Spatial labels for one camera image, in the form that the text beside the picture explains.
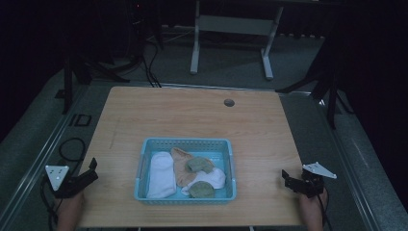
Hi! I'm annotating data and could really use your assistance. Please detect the left hand-held gripper cable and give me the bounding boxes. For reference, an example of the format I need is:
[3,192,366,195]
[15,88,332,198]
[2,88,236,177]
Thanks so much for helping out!
[38,175,61,231]

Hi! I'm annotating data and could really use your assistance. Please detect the green sock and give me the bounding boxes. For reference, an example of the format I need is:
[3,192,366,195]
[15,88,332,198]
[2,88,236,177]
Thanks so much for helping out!
[187,180,216,199]
[185,156,215,174]

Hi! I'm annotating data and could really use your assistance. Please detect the person's right hand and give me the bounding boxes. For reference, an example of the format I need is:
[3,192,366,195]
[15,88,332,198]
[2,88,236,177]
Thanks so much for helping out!
[298,188,329,219]

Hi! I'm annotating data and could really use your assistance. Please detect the black hanging cables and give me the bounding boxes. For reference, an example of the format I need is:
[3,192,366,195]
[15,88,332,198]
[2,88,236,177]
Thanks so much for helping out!
[140,38,163,89]

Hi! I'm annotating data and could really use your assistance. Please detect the hand-held gripper cable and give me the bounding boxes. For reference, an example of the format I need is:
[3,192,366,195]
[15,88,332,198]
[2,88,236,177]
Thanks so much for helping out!
[317,193,335,231]
[38,175,61,231]

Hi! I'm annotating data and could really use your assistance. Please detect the right hand-held gripper cable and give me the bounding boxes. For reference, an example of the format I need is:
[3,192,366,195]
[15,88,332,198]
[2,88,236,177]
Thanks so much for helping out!
[317,193,335,231]

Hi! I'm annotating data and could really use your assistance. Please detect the white metal desk frame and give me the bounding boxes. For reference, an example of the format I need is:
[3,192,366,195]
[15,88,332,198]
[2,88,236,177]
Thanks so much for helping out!
[189,0,285,81]

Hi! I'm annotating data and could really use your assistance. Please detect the tan sock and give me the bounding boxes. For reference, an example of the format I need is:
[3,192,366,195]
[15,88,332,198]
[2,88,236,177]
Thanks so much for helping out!
[169,146,216,189]

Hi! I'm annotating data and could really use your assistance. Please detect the looped black floor cable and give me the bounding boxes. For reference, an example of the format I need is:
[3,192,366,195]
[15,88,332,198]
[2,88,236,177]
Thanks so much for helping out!
[58,137,88,177]

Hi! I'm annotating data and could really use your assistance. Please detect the person's left hand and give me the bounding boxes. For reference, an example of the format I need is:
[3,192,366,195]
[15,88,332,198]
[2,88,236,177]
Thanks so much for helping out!
[55,189,86,219]

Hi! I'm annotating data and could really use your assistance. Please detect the white sock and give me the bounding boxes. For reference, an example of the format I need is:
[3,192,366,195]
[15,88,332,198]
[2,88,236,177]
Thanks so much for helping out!
[181,167,227,196]
[146,151,178,199]

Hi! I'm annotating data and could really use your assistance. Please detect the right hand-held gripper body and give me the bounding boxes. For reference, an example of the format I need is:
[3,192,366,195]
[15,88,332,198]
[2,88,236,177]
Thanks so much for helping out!
[288,161,338,198]

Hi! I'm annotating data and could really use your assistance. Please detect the metal floor rail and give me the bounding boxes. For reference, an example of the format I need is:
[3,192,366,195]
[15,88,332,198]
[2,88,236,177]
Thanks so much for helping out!
[0,82,94,231]
[278,90,386,231]

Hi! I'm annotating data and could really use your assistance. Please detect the black tripod stand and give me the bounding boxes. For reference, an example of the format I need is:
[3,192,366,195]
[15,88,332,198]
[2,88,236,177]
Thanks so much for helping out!
[274,38,355,131]
[53,52,131,116]

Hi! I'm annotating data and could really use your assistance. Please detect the light blue plastic basket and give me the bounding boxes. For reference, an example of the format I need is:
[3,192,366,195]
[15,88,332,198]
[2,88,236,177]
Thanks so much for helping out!
[134,137,238,206]

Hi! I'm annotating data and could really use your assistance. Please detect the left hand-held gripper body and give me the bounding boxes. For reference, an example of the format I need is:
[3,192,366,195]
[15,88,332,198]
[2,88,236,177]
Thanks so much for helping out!
[44,165,94,199]

